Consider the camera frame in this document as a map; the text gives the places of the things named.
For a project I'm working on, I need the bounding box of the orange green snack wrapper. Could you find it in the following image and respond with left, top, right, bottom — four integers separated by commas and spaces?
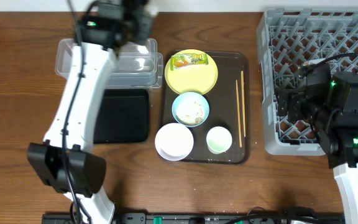
170, 53, 209, 70

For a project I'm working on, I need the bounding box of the light blue rice bowl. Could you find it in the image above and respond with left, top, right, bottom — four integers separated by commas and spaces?
172, 92, 210, 128

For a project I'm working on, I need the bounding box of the white pink bowl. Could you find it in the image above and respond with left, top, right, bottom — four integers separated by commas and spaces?
155, 123, 195, 161

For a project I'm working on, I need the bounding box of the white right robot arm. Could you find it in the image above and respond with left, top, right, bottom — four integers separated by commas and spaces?
278, 63, 358, 223

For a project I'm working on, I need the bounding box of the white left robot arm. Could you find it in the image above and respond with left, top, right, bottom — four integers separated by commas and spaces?
27, 1, 158, 223

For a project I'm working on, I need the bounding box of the clear plastic waste bin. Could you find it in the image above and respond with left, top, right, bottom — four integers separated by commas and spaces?
55, 39, 163, 89

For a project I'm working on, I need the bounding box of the grey dishwasher rack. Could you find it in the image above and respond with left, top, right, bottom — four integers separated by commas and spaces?
257, 8, 358, 156

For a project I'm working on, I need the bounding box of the black waste tray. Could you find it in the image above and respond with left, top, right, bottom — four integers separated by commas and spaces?
94, 88, 149, 144

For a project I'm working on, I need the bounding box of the right wooden chopstick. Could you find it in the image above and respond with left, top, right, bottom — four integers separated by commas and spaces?
241, 71, 246, 137

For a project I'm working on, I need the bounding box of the wooden chopstick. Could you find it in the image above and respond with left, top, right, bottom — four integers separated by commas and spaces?
236, 80, 242, 148
241, 71, 246, 137

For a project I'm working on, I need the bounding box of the dark brown serving tray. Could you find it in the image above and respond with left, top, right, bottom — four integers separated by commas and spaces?
157, 49, 250, 166

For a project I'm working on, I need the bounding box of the left wooden chopstick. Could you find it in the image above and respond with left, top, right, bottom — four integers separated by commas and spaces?
236, 80, 242, 148

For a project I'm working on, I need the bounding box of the white green cup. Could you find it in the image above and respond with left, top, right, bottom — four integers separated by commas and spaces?
206, 126, 232, 154

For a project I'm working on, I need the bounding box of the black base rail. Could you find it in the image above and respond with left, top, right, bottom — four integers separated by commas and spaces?
41, 213, 346, 224

